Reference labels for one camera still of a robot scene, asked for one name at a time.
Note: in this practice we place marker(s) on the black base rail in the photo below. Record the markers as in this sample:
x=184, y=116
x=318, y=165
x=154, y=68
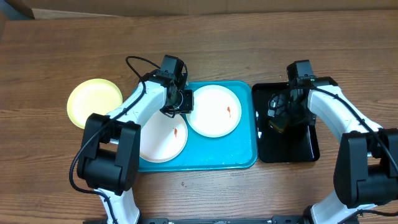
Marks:
x=278, y=219

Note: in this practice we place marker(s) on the cardboard sheet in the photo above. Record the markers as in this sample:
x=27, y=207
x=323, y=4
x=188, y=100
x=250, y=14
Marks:
x=195, y=7

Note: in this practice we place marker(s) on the white plate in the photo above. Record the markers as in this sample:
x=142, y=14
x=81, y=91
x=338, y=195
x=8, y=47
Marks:
x=163, y=138
x=216, y=111

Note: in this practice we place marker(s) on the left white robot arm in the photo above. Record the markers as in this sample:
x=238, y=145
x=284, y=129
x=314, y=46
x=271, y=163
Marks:
x=108, y=161

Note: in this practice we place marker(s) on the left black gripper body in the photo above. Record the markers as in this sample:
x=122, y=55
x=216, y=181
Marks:
x=185, y=104

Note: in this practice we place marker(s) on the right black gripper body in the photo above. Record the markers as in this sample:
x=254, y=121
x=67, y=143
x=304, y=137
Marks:
x=282, y=113

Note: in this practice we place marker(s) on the yellow plate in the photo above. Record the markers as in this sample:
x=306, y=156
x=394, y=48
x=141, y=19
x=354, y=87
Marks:
x=97, y=95

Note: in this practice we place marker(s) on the teal plastic tray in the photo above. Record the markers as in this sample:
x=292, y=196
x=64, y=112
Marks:
x=236, y=150

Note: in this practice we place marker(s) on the green yellow sponge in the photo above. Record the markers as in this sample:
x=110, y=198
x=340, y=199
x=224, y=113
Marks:
x=279, y=123

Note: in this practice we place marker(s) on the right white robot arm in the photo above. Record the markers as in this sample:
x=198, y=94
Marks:
x=365, y=174

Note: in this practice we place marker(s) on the black water tray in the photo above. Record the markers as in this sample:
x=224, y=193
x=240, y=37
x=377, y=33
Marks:
x=296, y=144

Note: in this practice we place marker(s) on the white plate top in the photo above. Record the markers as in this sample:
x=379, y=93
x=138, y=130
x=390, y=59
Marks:
x=216, y=111

